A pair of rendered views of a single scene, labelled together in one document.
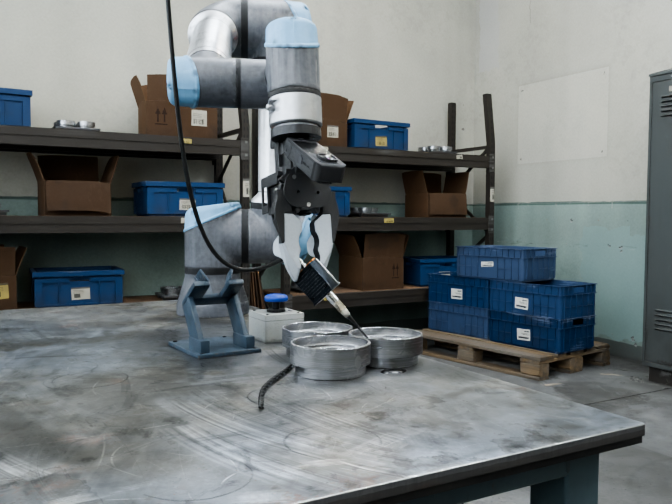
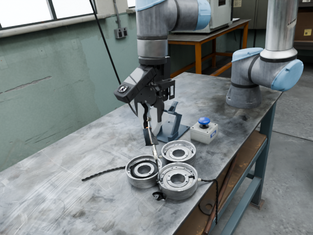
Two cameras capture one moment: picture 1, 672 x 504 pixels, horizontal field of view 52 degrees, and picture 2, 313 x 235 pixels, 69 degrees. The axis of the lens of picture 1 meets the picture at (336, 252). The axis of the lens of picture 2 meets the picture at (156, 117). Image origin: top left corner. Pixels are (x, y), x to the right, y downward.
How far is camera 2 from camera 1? 96 cm
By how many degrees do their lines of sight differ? 73
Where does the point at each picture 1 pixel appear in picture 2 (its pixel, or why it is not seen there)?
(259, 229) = (256, 70)
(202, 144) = not seen: outside the picture
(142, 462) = (30, 180)
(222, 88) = not seen: hidden behind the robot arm
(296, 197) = (140, 96)
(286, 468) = (20, 210)
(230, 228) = (244, 66)
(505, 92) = not seen: outside the picture
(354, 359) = (132, 182)
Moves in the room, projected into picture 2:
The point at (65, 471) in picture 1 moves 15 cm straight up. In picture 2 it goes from (25, 171) to (6, 133)
